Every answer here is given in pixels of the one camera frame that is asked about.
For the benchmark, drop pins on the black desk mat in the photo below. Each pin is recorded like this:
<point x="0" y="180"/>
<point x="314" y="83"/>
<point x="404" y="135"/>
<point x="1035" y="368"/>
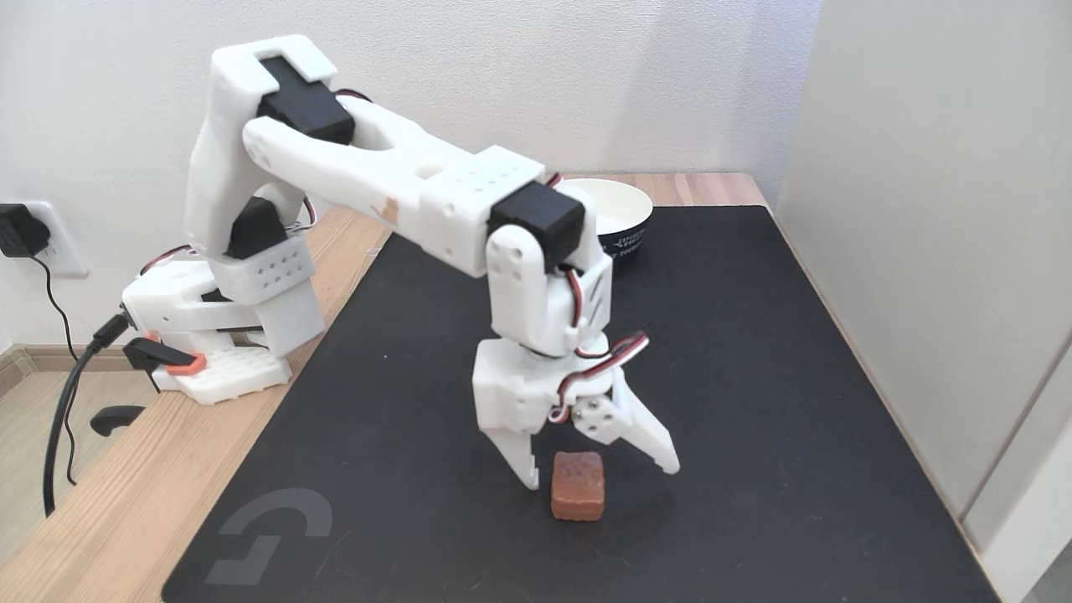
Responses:
<point x="754" y="377"/>

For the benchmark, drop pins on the black power adapter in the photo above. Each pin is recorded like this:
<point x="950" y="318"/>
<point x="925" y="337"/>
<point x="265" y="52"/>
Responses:
<point x="15" y="230"/>

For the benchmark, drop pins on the brown block toy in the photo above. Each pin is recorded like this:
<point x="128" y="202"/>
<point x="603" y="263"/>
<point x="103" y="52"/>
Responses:
<point x="578" y="487"/>

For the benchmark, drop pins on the white wall outlet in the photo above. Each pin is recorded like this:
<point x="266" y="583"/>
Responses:
<point x="65" y="251"/>

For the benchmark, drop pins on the white paper bowl navy print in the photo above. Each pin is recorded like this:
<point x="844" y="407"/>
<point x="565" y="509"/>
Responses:
<point x="624" y="209"/>

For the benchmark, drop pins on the black orange table clamp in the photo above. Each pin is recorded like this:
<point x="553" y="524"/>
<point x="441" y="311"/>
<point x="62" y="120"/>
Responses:
<point x="180" y="362"/>

